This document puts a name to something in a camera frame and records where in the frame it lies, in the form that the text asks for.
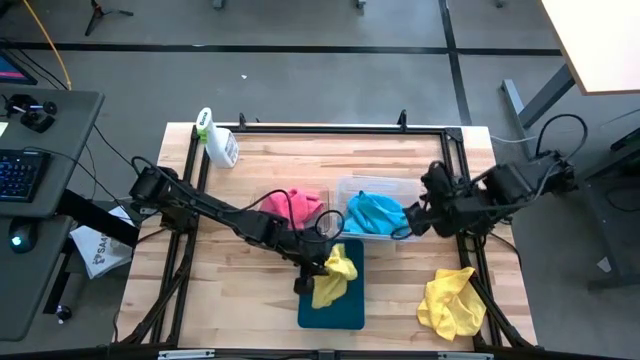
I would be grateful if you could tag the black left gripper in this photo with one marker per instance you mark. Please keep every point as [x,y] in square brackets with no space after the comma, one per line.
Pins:
[305,252]

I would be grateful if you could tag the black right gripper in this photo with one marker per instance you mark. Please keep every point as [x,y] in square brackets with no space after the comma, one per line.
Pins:
[419,219]

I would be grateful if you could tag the yellow microfiber towel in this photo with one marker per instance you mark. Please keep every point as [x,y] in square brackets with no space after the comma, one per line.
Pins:
[450,305]
[332,287]

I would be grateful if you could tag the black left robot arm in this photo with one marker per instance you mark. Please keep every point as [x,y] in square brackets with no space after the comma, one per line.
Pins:
[220,205]

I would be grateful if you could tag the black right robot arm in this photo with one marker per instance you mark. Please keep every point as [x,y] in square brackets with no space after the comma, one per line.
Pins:
[510,182]

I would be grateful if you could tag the blue microfiber towel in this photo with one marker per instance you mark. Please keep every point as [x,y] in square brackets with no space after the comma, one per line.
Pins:
[375,212]

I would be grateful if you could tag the pink microfiber towel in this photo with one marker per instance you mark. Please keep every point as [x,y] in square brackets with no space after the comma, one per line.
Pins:
[295,205]

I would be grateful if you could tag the teal mat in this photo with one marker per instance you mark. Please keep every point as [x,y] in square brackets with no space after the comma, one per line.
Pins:
[345,310]

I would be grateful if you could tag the clear plastic bin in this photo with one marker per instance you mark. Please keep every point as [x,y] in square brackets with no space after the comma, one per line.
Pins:
[380,184]
[327,195]

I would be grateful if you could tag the white spray bottle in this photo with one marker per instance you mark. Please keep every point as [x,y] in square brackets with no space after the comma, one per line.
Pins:
[222,147]

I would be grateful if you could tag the gray metal table leg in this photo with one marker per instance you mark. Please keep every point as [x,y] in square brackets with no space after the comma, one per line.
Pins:
[545,97]

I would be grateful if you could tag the white printed bag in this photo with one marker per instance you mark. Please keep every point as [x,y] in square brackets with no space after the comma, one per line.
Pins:
[100,250]

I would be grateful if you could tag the black desk leg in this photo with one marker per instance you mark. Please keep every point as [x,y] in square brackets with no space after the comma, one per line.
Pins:
[95,217]

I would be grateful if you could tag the light wooden table top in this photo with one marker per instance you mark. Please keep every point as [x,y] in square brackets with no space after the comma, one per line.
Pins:
[600,45]

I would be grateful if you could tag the black computer mouse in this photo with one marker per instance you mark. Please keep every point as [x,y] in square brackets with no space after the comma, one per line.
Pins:
[22,239]

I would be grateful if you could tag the gray side desk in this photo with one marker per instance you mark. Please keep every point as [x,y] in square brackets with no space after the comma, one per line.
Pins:
[60,125]

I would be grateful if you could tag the black backlit keyboard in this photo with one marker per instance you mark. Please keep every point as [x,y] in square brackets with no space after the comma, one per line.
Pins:
[20,175]

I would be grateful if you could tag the black tripod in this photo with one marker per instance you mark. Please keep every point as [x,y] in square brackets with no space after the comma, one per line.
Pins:
[95,17]

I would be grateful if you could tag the computer monitor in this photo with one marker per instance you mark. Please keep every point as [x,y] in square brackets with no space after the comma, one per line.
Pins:
[10,70]

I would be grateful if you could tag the black metal table frame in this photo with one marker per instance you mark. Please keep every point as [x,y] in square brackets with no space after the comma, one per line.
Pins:
[325,129]

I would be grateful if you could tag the silver metal bracket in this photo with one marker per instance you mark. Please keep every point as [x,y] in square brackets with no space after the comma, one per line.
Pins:
[185,355]
[465,356]

